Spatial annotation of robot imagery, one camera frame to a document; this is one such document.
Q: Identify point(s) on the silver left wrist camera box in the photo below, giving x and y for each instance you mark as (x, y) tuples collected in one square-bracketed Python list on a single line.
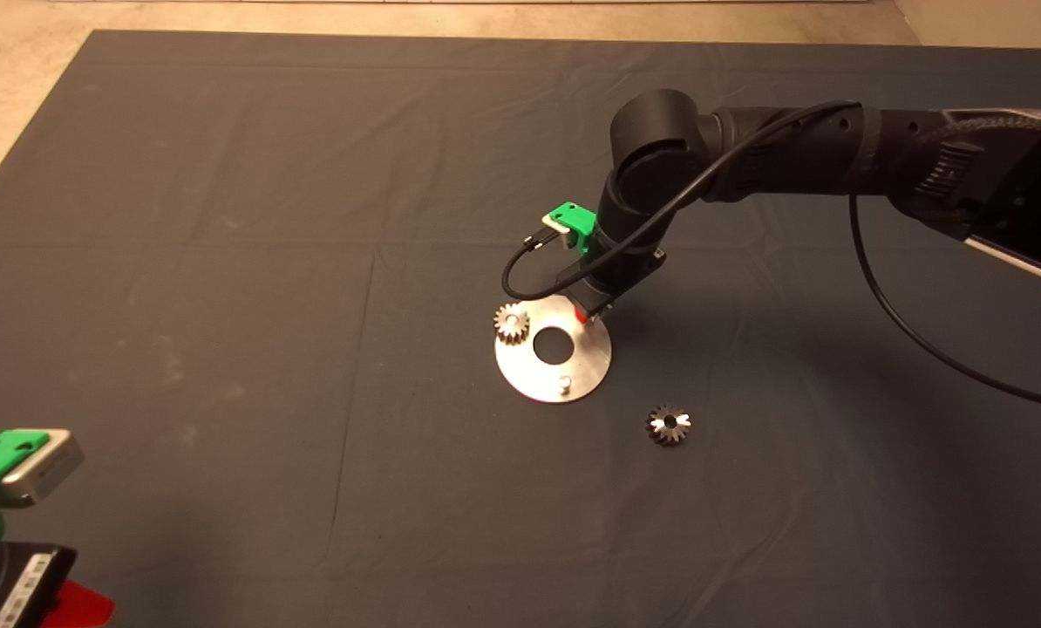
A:
[(50, 467)]

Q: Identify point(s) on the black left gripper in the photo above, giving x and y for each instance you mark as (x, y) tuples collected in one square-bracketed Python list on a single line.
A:
[(6, 589)]

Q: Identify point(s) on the green right camera mount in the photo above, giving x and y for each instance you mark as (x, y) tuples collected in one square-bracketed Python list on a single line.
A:
[(577, 222)]

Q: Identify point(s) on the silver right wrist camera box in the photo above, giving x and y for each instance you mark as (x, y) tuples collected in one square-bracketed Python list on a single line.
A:
[(557, 225)]

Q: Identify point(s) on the round metal carrier plate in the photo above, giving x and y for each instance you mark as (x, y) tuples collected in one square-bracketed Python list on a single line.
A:
[(590, 366)]

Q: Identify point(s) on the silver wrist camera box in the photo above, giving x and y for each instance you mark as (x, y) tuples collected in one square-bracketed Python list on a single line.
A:
[(50, 467), (557, 225)]

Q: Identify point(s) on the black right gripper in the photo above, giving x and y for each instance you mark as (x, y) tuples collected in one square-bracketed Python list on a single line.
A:
[(612, 279)]

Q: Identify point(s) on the dark grey table cloth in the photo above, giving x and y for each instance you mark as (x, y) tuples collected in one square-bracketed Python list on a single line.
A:
[(311, 131)]

